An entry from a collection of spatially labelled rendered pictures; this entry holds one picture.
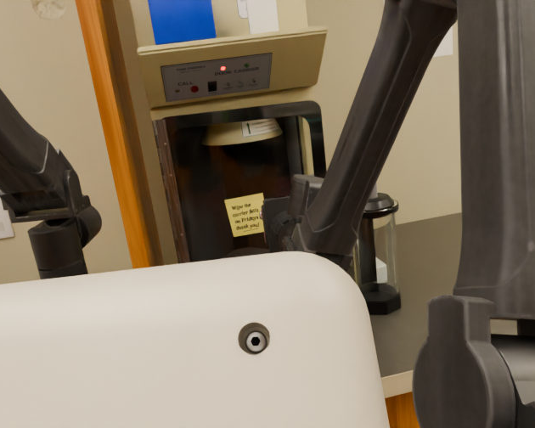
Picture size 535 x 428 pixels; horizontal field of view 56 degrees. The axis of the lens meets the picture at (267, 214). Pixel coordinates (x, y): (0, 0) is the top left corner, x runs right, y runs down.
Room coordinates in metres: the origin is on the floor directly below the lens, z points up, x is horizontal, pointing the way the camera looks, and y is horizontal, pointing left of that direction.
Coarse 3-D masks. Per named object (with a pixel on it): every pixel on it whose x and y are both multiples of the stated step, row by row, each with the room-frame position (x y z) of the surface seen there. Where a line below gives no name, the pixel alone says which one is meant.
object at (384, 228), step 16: (384, 208) 0.92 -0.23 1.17; (368, 224) 0.92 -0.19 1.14; (384, 224) 0.92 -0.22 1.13; (368, 240) 0.92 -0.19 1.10; (384, 240) 0.92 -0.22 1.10; (368, 256) 0.93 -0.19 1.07; (384, 256) 0.92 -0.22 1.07; (368, 272) 0.93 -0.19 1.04; (384, 272) 0.92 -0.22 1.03; (368, 288) 0.93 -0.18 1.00; (384, 288) 0.92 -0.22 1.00
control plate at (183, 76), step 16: (192, 64) 0.88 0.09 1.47; (208, 64) 0.89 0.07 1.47; (224, 64) 0.89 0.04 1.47; (240, 64) 0.90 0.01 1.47; (256, 64) 0.91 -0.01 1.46; (176, 80) 0.90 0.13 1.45; (192, 80) 0.90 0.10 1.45; (208, 80) 0.91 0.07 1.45; (224, 80) 0.92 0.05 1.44; (256, 80) 0.94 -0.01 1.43; (176, 96) 0.92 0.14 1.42; (192, 96) 0.93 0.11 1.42; (208, 96) 0.94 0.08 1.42
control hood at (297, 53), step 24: (144, 48) 0.84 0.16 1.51; (168, 48) 0.85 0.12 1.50; (192, 48) 0.86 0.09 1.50; (216, 48) 0.87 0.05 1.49; (240, 48) 0.88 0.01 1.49; (264, 48) 0.89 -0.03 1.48; (288, 48) 0.90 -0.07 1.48; (312, 48) 0.92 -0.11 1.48; (144, 72) 0.87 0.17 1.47; (288, 72) 0.94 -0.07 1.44; (312, 72) 0.96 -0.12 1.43; (216, 96) 0.95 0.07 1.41
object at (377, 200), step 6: (372, 192) 0.95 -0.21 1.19; (372, 198) 0.95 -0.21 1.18; (378, 198) 0.95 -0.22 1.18; (384, 198) 0.95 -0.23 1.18; (390, 198) 0.95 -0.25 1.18; (372, 204) 0.93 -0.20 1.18; (378, 204) 0.93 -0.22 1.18; (384, 204) 0.93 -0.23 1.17; (390, 204) 0.93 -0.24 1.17; (366, 210) 0.92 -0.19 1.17; (372, 210) 0.92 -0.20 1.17
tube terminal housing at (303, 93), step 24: (144, 0) 0.96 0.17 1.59; (216, 0) 0.98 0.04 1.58; (288, 0) 1.00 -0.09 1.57; (144, 24) 0.96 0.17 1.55; (216, 24) 0.98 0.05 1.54; (240, 24) 0.99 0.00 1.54; (288, 24) 1.00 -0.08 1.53; (240, 96) 0.98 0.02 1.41; (264, 96) 0.99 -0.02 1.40; (288, 96) 1.00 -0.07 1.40; (312, 96) 1.01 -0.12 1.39
